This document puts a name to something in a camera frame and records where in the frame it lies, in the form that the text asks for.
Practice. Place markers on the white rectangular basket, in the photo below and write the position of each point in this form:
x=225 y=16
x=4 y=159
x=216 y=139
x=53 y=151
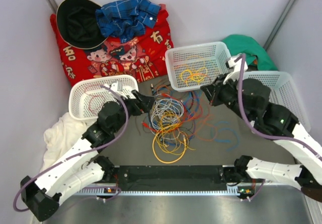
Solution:
x=190 y=67
x=283 y=92

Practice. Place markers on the red printed cloth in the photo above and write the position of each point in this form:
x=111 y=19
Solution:
x=142 y=57

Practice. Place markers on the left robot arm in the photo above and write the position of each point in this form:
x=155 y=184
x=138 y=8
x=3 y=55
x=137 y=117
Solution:
x=82 y=165

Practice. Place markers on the white rectangular basket, middle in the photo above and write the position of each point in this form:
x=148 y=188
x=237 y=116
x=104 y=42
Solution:
x=190 y=67

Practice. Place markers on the black hat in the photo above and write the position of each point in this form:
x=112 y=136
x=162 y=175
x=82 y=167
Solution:
x=77 y=24

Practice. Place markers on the white oval perforated basket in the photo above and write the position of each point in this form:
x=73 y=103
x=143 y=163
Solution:
x=87 y=97

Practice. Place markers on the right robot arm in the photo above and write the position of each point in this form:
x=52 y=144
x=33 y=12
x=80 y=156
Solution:
x=249 y=100

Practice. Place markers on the green cloth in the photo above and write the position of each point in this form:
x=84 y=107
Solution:
x=256 y=55

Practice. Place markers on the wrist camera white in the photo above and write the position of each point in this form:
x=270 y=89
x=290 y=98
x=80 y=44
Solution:
x=235 y=65
x=119 y=88

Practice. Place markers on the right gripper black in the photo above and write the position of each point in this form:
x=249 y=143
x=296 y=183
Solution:
x=212 y=93

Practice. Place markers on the blue plaid shirt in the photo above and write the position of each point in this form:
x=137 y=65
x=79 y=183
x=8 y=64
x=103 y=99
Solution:
x=126 y=19

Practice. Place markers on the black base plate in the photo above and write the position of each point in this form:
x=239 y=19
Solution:
x=169 y=178

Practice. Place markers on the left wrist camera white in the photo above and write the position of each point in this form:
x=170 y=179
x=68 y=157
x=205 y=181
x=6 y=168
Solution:
x=119 y=88

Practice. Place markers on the grey corner post right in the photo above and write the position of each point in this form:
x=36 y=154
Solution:
x=278 y=25

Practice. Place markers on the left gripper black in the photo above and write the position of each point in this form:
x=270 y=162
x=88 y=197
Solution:
x=142 y=103

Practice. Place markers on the white rectangular basket, right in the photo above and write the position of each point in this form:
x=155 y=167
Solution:
x=283 y=92

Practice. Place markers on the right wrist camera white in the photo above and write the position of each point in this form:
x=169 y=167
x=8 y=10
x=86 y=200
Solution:
x=235 y=65

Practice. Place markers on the white cloth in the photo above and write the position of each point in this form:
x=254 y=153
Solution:
x=61 y=137

